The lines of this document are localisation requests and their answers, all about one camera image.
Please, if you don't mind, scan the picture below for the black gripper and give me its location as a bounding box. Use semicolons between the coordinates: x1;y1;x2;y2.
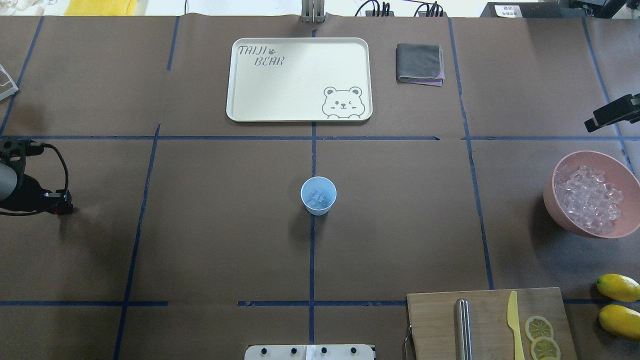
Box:
0;138;74;216

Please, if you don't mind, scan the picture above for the clear ice cubes pile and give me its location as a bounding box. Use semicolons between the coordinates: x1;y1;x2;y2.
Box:
553;165;624;235

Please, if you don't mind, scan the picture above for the light blue paper cup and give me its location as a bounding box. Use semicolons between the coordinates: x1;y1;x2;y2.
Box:
300;177;338;216

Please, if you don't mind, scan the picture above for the pink bowl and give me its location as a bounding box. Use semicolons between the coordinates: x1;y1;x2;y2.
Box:
542;150;640;239

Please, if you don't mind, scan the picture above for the black box with label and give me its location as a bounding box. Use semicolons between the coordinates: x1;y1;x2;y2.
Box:
480;1;586;19

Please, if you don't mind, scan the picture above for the whole yellow lemon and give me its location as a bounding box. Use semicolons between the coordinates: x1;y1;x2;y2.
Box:
595;273;640;303
598;304;640;343

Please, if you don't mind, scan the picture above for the yellow cloth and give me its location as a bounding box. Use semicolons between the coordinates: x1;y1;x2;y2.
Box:
64;0;138;16

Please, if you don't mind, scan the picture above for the folded grey cloth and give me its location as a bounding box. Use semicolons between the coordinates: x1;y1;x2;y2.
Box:
395;43;445;87

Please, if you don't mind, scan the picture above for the yellow plastic knife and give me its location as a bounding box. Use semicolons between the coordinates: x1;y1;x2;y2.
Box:
506;291;525;360

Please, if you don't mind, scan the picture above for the lemon slice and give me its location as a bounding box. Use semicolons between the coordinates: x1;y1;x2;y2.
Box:
529;336;562;360
524;316;554;342

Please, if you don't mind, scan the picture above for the cream bear serving tray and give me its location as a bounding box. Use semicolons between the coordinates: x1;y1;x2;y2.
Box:
226;38;373;123

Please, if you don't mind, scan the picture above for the wooden cutting board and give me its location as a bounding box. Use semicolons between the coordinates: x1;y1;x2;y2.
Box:
407;287;578;360

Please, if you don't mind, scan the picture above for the steel cylindrical rod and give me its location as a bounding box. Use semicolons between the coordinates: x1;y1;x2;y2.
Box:
454;298;473;360

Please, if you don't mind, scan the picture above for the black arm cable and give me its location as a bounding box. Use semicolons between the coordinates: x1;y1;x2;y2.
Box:
0;142;71;217

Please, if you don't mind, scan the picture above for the white wire rack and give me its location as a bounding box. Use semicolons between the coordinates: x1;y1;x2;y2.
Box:
0;64;19;101

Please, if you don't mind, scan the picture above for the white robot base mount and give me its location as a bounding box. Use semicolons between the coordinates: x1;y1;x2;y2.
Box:
243;343;377;360

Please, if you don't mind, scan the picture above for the aluminium frame post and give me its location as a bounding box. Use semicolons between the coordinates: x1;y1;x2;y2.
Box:
301;0;326;24

